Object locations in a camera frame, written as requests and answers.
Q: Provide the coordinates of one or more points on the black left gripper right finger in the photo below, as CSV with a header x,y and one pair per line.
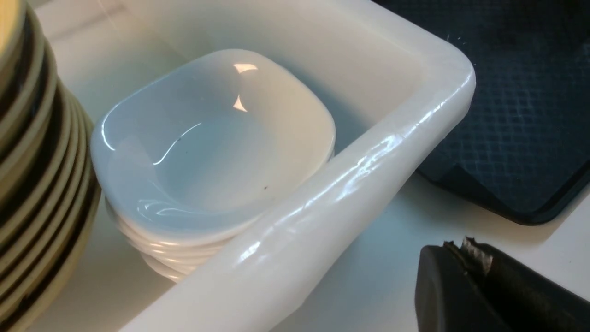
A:
x,y
525,300

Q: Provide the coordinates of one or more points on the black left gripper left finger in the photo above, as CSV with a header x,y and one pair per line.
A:
x,y
446,298

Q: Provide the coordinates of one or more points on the black serving tray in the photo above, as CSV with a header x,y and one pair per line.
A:
x,y
522,151

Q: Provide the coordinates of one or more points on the stack of white dishes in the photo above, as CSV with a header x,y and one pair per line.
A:
x,y
175,253

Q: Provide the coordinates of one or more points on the top white square dish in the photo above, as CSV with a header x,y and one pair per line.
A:
x,y
227,100

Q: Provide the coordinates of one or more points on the stack of tan bowls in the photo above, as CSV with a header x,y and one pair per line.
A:
x,y
49,194

